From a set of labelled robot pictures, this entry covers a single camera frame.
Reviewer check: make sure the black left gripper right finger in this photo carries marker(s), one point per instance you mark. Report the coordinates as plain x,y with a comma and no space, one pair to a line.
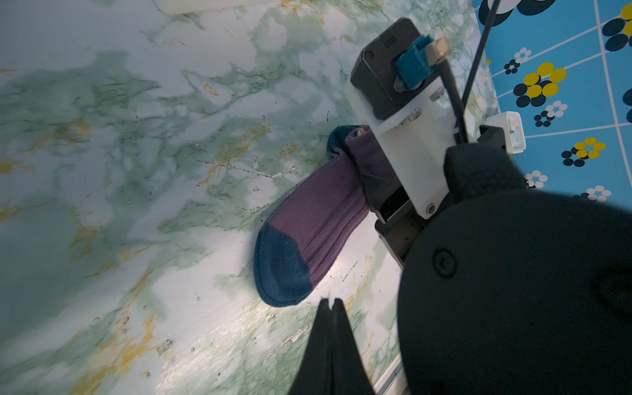
348,373

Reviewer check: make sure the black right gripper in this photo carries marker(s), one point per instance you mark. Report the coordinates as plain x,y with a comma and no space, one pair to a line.
398,224

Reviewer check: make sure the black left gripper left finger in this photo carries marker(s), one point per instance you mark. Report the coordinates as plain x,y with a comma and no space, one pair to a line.
315,374

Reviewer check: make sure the purple striped sock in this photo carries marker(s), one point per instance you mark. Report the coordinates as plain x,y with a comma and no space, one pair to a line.
298,244

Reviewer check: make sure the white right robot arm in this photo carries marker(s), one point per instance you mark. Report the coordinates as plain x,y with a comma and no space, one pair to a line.
514,291

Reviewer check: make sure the white power socket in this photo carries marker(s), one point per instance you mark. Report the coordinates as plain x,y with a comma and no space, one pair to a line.
514,140

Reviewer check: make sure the white divided organizer tray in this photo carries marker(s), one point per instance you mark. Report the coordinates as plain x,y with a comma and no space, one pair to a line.
181,7

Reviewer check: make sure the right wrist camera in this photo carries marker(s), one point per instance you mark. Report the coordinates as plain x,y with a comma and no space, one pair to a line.
403,89

